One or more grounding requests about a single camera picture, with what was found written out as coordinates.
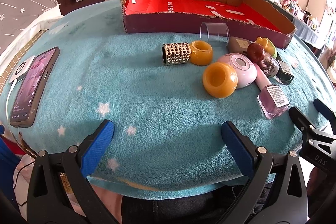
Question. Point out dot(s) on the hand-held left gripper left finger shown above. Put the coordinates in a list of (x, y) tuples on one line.
[(98, 150)]

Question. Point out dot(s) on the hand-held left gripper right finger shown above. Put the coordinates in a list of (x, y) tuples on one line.
[(236, 150)]

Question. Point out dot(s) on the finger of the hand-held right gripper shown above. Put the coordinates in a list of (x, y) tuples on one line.
[(324, 109), (299, 117)]

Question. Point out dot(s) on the pink-capped nail polish bottle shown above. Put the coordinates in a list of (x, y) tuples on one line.
[(273, 100)]

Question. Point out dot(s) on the black-capped nail polish bottle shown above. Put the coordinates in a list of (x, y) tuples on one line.
[(284, 74)]

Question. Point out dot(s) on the glitter bottle dark red cap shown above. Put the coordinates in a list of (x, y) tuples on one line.
[(267, 64)]

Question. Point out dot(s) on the amber yellow jar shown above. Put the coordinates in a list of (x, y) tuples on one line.
[(200, 56), (225, 87)]

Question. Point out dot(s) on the pink round device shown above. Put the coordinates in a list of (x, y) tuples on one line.
[(244, 74)]

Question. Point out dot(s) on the green and yellow toy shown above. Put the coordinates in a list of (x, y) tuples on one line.
[(265, 43)]

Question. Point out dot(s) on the taupe square case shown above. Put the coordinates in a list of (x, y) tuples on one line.
[(237, 44)]

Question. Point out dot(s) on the studded metal cylinder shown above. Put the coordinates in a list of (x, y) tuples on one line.
[(178, 54)]

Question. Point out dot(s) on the clear plastic cup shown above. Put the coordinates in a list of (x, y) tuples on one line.
[(215, 32)]

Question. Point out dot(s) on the dark denim pants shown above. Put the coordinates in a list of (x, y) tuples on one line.
[(170, 208)]

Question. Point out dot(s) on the smartphone in dark case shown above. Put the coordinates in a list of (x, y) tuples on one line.
[(31, 87)]

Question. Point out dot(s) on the blue cloth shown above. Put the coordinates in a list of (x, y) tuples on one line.
[(6, 169)]

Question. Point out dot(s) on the row of small bottles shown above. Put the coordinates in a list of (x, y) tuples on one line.
[(288, 3)]

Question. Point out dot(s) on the white charger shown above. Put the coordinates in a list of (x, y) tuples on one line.
[(22, 66)]

